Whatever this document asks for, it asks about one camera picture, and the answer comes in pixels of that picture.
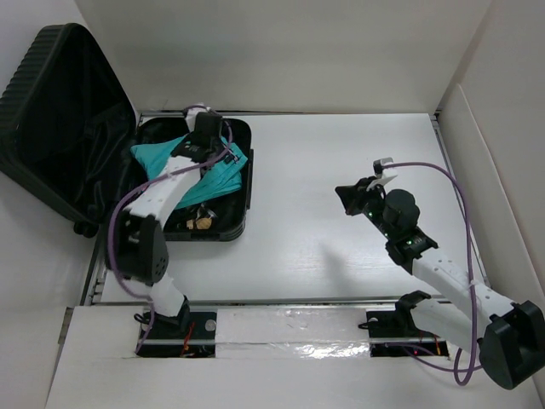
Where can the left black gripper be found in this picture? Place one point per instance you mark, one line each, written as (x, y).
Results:
(218, 141)

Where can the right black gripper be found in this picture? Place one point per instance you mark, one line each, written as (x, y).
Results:
(352, 195)

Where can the turquoise shorts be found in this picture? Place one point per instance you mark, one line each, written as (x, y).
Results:
(222, 179)

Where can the round beige powder compact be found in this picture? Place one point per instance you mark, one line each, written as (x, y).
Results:
(203, 223)

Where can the black hard-shell suitcase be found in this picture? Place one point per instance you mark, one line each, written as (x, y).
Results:
(67, 127)

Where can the black wired headphones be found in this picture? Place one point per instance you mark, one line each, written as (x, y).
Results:
(185, 218)

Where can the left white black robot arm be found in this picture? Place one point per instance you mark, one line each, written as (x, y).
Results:
(136, 245)

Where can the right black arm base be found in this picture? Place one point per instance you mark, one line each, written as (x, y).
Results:
(390, 339)

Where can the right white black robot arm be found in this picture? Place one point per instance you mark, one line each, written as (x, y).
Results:
(504, 338)

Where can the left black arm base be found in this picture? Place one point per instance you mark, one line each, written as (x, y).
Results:
(195, 340)

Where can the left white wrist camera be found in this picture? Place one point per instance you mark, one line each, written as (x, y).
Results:
(191, 116)

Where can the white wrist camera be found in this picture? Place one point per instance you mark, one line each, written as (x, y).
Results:
(191, 116)
(384, 173)

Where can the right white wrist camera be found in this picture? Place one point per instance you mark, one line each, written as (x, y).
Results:
(384, 173)

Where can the silver aluminium rail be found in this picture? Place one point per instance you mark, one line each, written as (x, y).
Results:
(258, 303)

